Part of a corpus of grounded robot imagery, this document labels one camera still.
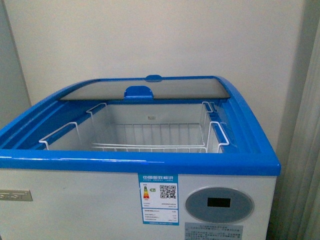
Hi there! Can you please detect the white blue chest freezer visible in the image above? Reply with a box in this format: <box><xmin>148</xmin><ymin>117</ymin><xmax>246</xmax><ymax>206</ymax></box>
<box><xmin>0</xmin><ymin>75</ymin><xmax>281</xmax><ymax>240</ymax></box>

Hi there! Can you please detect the blue energy efficiency label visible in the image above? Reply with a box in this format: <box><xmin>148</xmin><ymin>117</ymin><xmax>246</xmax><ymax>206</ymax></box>
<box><xmin>138</xmin><ymin>173</ymin><xmax>179</xmax><ymax>226</ymax></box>

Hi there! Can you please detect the oval grey control panel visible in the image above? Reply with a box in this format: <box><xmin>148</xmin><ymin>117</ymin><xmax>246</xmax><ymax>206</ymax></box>
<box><xmin>185</xmin><ymin>187</ymin><xmax>254</xmax><ymax>224</ymax></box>

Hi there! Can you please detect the pale blue instruction sticker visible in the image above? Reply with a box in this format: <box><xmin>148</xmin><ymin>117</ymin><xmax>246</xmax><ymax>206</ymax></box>
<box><xmin>184</xmin><ymin>222</ymin><xmax>244</xmax><ymax>240</ymax></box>

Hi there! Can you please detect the grey curtain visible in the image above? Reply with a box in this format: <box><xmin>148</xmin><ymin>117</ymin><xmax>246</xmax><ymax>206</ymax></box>
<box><xmin>268</xmin><ymin>0</ymin><xmax>320</xmax><ymax>240</ymax></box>

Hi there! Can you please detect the silver brand name plate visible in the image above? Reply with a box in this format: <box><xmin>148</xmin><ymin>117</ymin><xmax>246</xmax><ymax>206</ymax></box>
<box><xmin>0</xmin><ymin>189</ymin><xmax>33</xmax><ymax>202</ymax></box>

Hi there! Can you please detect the white wire freezer basket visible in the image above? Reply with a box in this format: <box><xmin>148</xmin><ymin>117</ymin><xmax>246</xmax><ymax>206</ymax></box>
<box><xmin>38</xmin><ymin>101</ymin><xmax>230</xmax><ymax>154</ymax></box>

